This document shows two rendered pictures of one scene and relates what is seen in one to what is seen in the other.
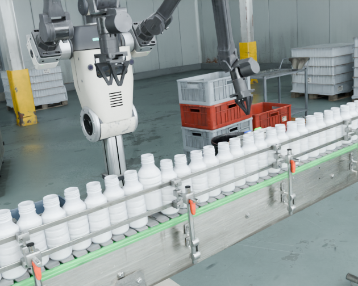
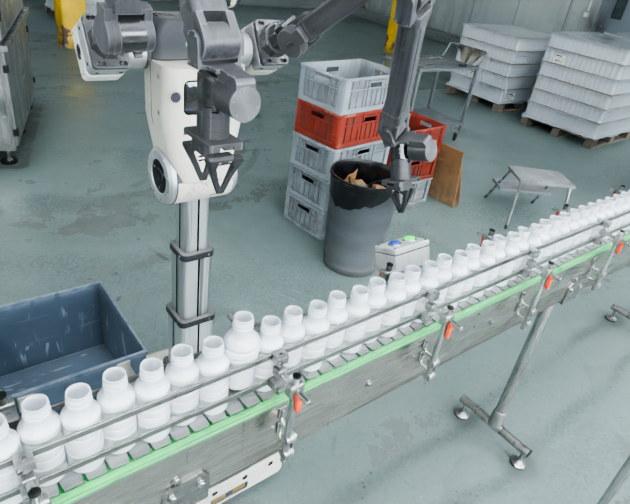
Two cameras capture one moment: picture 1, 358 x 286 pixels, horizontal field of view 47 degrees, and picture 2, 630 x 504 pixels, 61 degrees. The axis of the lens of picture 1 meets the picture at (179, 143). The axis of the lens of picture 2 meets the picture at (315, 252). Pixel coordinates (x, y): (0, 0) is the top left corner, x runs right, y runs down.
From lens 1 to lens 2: 0.48 m
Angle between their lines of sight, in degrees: 17
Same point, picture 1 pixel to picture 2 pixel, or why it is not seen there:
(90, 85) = (171, 124)
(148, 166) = (242, 335)
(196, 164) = (315, 324)
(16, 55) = not seen: outside the picture
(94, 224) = (144, 420)
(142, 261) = (209, 460)
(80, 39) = (166, 42)
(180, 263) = (263, 452)
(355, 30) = (553, 12)
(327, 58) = (507, 51)
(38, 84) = not seen: outside the picture
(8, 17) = not seen: outside the picture
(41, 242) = (55, 456)
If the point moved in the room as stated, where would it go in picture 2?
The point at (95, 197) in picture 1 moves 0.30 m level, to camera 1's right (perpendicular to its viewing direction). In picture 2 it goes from (152, 387) to (329, 400)
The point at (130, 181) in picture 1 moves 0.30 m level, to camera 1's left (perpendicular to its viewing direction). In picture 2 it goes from (212, 358) to (38, 344)
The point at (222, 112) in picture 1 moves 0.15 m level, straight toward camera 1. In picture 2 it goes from (354, 125) to (354, 133)
